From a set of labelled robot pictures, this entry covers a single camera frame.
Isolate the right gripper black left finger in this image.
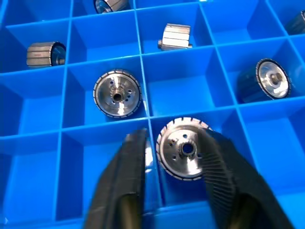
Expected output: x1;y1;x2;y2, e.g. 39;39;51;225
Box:
84;128;148;229

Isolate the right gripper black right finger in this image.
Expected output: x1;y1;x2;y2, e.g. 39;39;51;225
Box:
196;129;295;229

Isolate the blue compartment tray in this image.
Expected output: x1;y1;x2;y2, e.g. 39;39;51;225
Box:
0;0;305;229

